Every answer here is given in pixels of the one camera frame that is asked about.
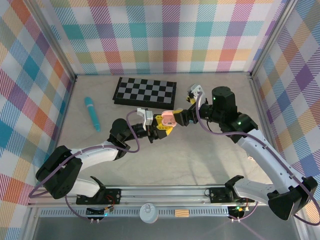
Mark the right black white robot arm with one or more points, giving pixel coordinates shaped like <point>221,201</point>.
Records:
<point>260,155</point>

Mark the small playing card box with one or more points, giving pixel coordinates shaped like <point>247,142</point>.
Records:
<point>250,158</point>

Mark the small wooden block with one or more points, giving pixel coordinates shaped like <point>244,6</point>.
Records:
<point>182,213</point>

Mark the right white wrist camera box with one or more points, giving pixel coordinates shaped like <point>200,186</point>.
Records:
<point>196,91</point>

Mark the pink earbud charging case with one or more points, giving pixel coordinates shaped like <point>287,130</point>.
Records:
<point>167,113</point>

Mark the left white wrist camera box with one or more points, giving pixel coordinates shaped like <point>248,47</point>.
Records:
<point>147,117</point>

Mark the black grey folding chessboard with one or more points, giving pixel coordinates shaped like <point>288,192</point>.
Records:
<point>145,91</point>

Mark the aluminium side rail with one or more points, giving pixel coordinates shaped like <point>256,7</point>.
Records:
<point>260,107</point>
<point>66,110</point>

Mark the aluminium mounting rail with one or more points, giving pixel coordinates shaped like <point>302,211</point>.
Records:
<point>162,195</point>

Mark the small controller board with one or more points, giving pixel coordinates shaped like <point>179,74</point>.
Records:
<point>107,208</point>
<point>237,211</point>

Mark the aluminium frame post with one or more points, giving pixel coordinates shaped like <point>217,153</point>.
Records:
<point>55,40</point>
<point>271,37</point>

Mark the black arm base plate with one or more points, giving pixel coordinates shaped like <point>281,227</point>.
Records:
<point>217,195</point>
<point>113,196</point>

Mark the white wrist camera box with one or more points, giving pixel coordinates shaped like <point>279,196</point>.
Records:
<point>147,117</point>
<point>196,91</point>

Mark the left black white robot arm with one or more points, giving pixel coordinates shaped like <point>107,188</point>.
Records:
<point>97,153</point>

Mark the teal plastic pen tube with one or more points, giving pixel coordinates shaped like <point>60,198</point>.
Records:
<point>90,110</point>

